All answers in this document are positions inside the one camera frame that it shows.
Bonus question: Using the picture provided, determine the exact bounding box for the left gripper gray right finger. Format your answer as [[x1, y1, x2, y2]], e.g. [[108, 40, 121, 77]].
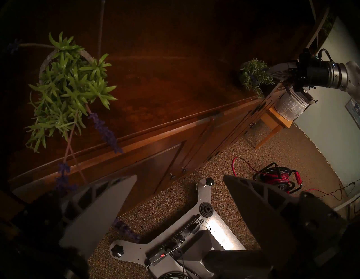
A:
[[223, 174, 349, 271]]

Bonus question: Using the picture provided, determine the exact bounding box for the left gripper gray left finger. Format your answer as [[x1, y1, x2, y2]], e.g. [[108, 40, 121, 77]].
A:
[[58, 174, 138, 258]]

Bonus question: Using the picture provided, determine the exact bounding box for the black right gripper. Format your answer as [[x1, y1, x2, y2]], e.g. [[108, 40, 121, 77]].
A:
[[267, 60, 330, 90]]

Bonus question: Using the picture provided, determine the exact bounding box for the fake lavender plant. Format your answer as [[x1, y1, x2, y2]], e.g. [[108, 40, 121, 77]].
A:
[[7, 31, 140, 242], [239, 58, 275, 99]]

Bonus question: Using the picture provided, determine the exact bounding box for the clear plastic container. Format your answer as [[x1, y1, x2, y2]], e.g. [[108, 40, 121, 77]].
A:
[[274, 87, 314, 121]]

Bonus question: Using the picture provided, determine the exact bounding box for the small wooden side table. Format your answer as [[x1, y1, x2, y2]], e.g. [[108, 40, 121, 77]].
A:
[[255, 107, 294, 149]]

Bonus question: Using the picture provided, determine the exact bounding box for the wooden cabinet door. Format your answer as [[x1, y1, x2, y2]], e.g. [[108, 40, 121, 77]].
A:
[[156, 115, 222, 194], [112, 139, 187, 218]]

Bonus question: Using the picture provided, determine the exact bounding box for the black round rubber bumper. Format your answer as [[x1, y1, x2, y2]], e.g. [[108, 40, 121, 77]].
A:
[[199, 203, 214, 217]]

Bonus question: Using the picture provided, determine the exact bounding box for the black power strip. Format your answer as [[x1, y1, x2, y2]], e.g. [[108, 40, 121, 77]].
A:
[[146, 215, 201, 266]]

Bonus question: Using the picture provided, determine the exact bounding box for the gray robot column base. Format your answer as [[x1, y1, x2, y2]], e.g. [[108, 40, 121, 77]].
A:
[[149, 229, 270, 279]]

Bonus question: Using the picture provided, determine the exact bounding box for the dark wooden bookshelf cabinet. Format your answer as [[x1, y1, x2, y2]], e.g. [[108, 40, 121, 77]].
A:
[[0, 0, 338, 225]]

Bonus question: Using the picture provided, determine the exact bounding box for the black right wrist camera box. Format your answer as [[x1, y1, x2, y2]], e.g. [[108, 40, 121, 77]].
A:
[[298, 48, 320, 64]]

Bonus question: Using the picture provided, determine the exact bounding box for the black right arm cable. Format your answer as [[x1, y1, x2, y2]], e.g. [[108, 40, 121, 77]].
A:
[[317, 48, 334, 64]]

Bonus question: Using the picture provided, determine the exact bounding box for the gray robot base plate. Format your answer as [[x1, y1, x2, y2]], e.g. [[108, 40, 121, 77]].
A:
[[110, 178, 248, 279]]

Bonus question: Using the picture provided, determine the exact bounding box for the red cable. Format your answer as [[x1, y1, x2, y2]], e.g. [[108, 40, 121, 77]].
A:
[[232, 157, 260, 175]]

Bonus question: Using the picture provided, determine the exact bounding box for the framed wall picture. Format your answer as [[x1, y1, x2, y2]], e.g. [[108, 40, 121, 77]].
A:
[[345, 97, 360, 130]]

